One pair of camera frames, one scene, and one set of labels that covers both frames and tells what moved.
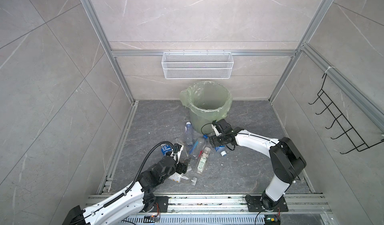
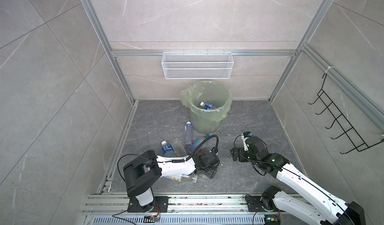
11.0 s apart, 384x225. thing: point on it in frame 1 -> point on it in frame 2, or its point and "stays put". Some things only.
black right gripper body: [217, 140] -> [244, 156]
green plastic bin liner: [207, 99] stays put
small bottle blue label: [166, 148] stays put
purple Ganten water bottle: [189, 133] stays put
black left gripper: [181, 169] -> [212, 174]
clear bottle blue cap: [197, 146] stays put
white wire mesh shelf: [198, 65] stays put
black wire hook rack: [348, 129] stays put
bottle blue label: [221, 149] -> [207, 106]
